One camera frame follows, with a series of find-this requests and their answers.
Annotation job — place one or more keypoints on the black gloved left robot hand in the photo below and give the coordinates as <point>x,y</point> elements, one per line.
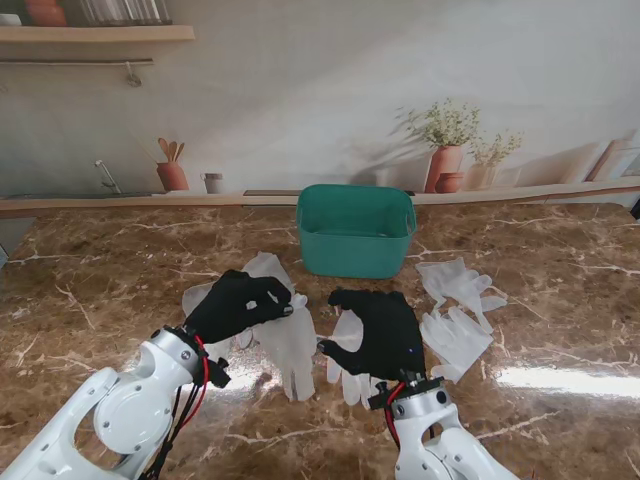
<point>225,310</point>

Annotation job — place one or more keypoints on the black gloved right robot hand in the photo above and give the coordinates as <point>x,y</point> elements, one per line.
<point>390,335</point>

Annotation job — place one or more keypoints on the green plastic basket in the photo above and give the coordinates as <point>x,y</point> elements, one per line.
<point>350,250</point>

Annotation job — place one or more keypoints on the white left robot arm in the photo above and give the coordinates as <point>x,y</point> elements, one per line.
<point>100,425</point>

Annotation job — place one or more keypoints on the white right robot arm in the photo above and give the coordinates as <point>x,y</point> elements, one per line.
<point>440,440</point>

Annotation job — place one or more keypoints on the printed kitchen scene backdrop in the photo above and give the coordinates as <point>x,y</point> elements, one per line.
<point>320,75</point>

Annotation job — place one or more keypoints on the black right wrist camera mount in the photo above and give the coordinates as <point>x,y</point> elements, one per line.
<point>385,397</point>

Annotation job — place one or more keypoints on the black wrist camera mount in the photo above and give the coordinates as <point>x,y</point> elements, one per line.
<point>385,397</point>
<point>219,372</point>

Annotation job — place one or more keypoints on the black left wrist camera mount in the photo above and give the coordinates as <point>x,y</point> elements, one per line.
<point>219,372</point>

